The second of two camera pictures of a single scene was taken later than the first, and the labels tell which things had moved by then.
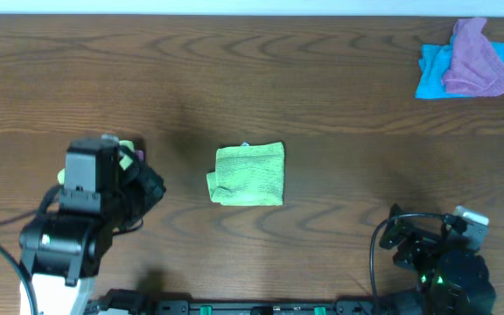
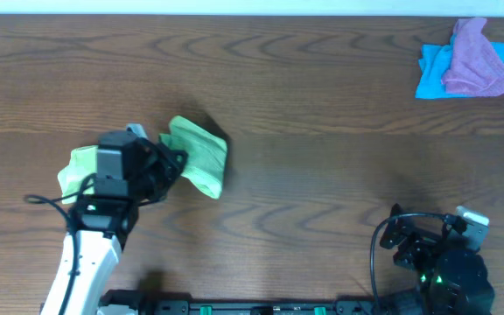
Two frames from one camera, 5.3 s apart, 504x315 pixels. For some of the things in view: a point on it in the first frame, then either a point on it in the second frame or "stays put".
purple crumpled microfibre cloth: x=478 y=70 stays put
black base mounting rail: x=131 y=303 stays put
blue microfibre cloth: x=433 y=61 stays put
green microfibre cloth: x=248 y=175 → x=206 y=155
